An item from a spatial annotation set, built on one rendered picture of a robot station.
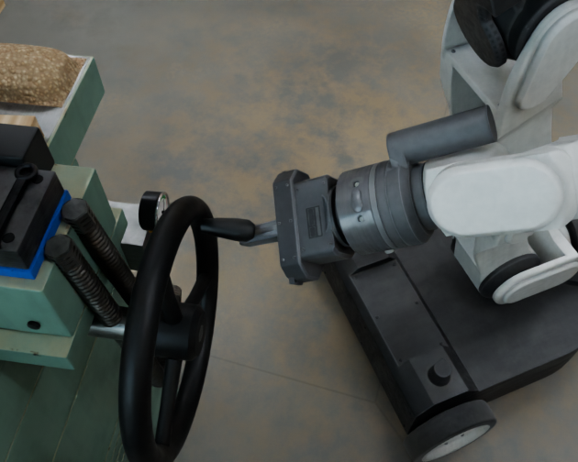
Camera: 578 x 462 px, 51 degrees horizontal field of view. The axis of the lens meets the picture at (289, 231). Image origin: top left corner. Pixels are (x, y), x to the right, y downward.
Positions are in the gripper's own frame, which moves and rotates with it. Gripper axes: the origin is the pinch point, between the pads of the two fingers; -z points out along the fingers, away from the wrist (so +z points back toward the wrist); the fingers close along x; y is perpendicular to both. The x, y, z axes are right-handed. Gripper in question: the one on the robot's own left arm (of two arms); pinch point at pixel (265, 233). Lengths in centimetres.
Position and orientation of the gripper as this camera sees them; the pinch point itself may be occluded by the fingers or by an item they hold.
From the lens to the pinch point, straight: 67.7
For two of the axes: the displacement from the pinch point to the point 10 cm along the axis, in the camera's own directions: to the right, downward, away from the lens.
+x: -1.0, -9.7, 2.2
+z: 8.6, -1.9, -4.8
